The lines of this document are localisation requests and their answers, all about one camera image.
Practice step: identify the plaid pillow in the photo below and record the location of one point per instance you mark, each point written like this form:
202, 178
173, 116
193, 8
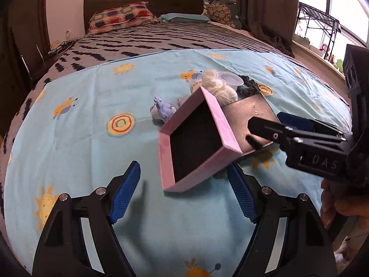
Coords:
121, 16

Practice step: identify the red plush toy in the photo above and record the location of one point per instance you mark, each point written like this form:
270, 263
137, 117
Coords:
324, 47

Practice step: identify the grey black striped blanket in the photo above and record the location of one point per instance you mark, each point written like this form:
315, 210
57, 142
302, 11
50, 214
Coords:
173, 37

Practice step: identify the dark wooden headboard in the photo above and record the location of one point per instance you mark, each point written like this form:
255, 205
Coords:
173, 0

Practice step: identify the dark brown curtain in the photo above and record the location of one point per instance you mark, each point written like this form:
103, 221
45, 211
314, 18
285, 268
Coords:
268, 8

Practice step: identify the black metal rack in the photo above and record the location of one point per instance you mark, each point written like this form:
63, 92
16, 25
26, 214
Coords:
317, 14

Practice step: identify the light blue printed sheet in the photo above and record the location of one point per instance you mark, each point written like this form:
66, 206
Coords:
95, 98

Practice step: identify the black fuzzy cloth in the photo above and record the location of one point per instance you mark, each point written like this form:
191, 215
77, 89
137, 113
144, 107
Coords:
248, 88

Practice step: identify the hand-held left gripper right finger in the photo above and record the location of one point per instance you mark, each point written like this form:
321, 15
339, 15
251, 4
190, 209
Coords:
240, 193

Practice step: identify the green plush toy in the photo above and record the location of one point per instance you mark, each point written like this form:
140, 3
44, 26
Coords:
339, 63

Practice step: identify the person's right hand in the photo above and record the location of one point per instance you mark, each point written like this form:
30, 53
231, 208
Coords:
328, 205

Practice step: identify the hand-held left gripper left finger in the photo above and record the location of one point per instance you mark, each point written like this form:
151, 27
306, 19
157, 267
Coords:
126, 192

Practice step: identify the cream yarn ball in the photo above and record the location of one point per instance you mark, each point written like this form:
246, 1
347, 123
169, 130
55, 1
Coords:
220, 89

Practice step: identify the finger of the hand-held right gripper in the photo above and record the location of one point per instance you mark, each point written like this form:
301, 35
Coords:
265, 129
297, 121

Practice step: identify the pink cardboard box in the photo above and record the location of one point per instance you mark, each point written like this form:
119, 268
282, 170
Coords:
224, 132

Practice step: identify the blue pillow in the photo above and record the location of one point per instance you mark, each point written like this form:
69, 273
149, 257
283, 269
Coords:
184, 18

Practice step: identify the patterned plush cushion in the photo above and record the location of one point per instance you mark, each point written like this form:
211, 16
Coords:
223, 11

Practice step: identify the translucent white plastic cup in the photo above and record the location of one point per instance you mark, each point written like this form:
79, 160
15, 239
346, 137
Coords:
230, 79

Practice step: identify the dark wooden wardrobe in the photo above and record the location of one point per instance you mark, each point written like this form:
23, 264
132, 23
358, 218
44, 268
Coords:
20, 34

